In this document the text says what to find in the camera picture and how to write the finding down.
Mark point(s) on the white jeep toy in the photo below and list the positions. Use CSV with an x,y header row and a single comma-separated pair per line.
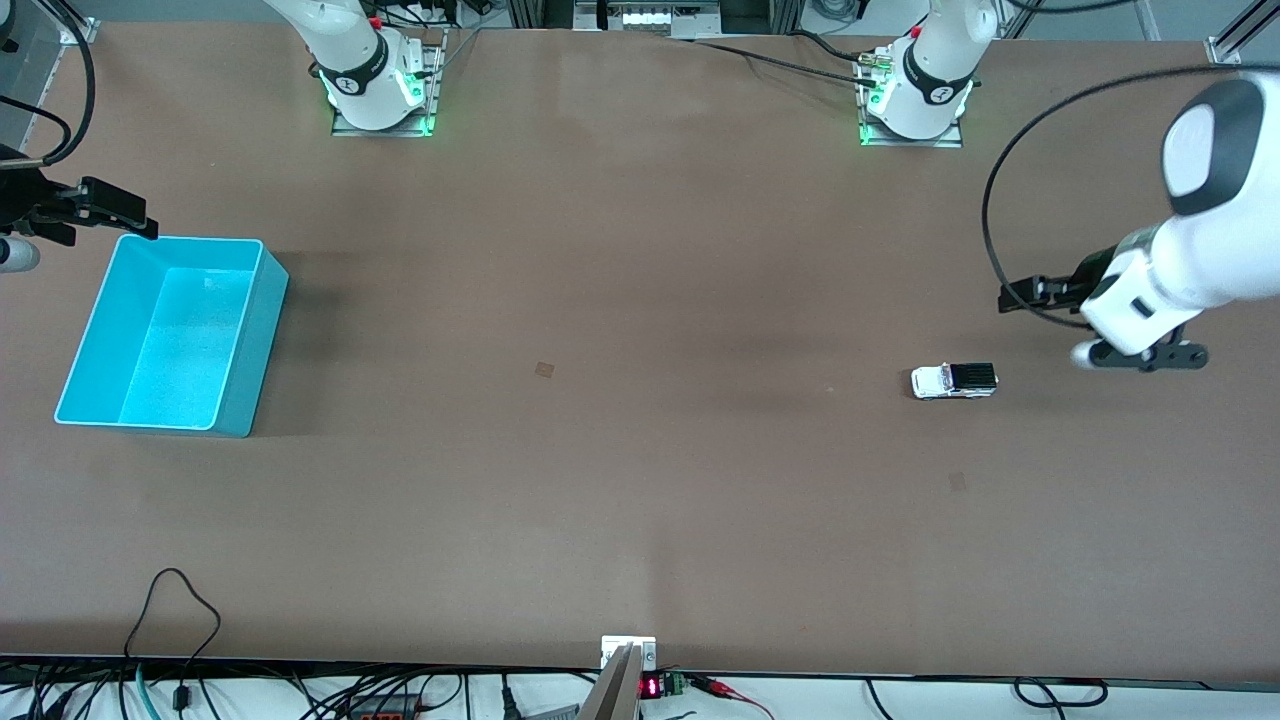
x,y
940,382

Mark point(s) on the dark power strip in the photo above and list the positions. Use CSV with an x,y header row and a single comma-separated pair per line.
x,y
385,710

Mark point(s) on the aluminium frame corner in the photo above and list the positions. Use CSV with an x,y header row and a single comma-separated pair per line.
x,y
78,30

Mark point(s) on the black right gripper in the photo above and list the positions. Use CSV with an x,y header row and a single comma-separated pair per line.
x,y
25,198

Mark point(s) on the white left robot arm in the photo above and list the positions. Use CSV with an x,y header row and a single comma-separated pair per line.
x,y
1220,250

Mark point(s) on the aluminium frame profile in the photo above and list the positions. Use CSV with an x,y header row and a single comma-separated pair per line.
x,y
1240,35

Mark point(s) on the white metal mounting bracket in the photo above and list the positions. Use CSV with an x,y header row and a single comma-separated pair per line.
x,y
645,648

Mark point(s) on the black camera bracket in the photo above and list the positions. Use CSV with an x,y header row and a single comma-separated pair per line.
x,y
50,235
1150,356

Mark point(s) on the teal plastic bin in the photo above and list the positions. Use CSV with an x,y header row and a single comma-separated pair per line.
x,y
170,340

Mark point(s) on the red LED display module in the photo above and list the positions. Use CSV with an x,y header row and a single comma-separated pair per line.
x,y
650,687

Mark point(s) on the lit control device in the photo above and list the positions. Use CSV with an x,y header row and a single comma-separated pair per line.
x,y
650,17

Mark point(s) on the green terminal block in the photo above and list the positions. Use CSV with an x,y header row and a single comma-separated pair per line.
x,y
674,684

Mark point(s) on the black left camera bracket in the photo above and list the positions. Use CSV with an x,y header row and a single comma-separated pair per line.
x,y
1150,356

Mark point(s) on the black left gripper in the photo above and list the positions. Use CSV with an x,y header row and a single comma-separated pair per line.
x,y
1083,274

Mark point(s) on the grey aluminium camera post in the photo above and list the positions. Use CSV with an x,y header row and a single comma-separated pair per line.
x,y
615,690

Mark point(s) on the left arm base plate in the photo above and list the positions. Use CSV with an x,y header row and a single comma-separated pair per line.
x,y
950,140

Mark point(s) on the black right camera bracket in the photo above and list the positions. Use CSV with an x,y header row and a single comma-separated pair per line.
x,y
50,235

